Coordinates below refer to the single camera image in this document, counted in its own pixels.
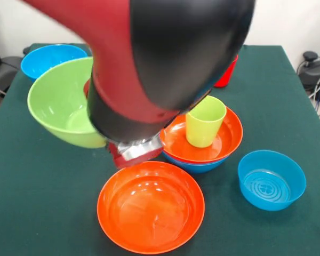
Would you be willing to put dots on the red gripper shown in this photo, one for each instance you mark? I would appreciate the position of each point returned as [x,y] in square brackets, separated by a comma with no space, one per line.
[130,163]

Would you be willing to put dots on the orange bowl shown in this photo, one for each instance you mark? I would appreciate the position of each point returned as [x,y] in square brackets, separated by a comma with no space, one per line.
[229,138]
[149,213]

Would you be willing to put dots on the large blue bowl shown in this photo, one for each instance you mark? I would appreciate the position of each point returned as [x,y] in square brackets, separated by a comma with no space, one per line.
[200,166]
[42,58]

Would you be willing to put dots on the lime green cup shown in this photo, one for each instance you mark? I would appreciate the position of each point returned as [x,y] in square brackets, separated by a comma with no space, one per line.
[202,128]

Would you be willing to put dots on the green bowl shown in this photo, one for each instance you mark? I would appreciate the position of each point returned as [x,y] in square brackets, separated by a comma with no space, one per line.
[58,106]

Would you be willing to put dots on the small blue bowl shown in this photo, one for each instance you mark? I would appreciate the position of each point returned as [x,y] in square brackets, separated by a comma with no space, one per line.
[272,184]

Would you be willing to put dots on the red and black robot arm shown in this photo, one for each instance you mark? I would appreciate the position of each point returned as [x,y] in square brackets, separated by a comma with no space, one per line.
[117,53]

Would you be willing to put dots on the dark green tablecloth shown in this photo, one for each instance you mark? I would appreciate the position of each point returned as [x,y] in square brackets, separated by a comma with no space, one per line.
[42,186]

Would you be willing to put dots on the red cup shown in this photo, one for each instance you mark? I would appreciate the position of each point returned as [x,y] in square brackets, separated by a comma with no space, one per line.
[225,77]

